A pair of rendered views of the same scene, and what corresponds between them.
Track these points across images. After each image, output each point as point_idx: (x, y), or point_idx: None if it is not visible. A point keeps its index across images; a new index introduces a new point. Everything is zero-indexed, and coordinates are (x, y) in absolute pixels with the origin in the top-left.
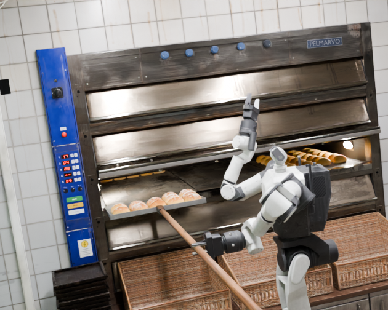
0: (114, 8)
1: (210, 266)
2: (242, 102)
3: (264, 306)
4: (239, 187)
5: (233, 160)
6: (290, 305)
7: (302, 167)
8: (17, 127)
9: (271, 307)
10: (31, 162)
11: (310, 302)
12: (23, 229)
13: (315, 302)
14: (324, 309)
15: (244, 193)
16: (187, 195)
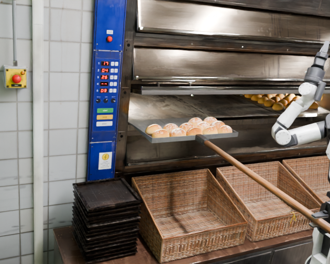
0: None
1: None
2: (273, 42)
3: (268, 237)
4: (294, 135)
5: (294, 107)
6: None
7: None
8: (58, 18)
9: (273, 238)
10: (67, 62)
11: (304, 237)
12: (44, 133)
13: (308, 237)
14: (311, 242)
15: (297, 141)
16: (221, 127)
